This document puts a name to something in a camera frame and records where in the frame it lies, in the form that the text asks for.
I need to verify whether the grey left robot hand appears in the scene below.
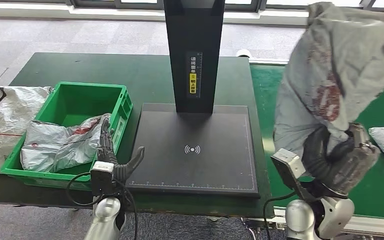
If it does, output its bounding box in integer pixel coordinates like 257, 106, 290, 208
95, 117, 146, 183

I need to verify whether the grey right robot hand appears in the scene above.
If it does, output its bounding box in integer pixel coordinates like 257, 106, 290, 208
301, 122, 381, 200

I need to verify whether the small grey junction box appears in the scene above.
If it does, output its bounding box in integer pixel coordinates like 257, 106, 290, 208
243, 216, 274, 233

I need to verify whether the green conveyor belt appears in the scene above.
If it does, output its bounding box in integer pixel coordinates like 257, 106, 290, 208
249, 63, 384, 220

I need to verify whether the green plastic crate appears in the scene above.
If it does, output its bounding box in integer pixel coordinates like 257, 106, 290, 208
0, 81, 134, 192

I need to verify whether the dark green table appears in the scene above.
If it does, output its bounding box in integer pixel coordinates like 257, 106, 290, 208
0, 52, 276, 220

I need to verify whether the large white woven sack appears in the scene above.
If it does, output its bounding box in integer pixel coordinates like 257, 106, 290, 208
0, 83, 54, 175

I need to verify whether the yellow and white column label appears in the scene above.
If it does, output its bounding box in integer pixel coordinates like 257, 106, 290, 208
186, 51, 203, 100

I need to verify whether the black scanner column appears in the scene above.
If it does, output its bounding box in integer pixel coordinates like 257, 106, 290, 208
163, 0, 226, 115

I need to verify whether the white window sill ledge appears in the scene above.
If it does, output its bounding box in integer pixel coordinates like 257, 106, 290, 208
0, 3, 384, 29

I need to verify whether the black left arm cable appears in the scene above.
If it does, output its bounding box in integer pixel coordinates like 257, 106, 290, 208
66, 172, 139, 240

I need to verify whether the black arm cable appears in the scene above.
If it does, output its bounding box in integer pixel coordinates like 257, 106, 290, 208
66, 172, 139, 240
262, 191, 296, 240

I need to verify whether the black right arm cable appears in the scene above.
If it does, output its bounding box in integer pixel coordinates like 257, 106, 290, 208
262, 191, 296, 240

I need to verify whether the black scanner base plate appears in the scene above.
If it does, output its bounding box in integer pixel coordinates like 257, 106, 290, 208
125, 103, 261, 199

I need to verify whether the dark window frame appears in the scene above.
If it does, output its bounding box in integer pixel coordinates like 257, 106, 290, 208
0, 0, 384, 15

